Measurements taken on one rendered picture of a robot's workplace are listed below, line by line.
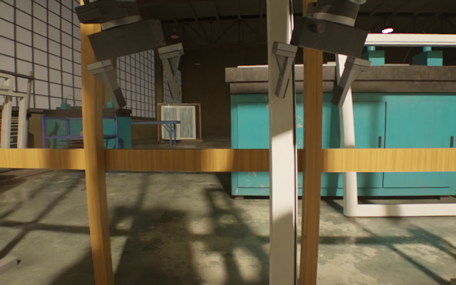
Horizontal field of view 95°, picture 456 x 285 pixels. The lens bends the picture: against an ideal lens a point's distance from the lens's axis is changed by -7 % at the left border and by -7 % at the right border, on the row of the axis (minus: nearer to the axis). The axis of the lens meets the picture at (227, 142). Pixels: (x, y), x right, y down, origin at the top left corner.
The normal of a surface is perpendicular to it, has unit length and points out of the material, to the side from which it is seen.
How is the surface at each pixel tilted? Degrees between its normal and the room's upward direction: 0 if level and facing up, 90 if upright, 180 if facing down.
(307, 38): 113
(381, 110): 90
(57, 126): 90
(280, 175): 82
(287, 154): 82
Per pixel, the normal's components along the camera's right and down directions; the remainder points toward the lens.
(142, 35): -0.11, 0.46
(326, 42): 0.10, 0.46
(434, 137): -0.09, 0.07
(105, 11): 0.86, 0.07
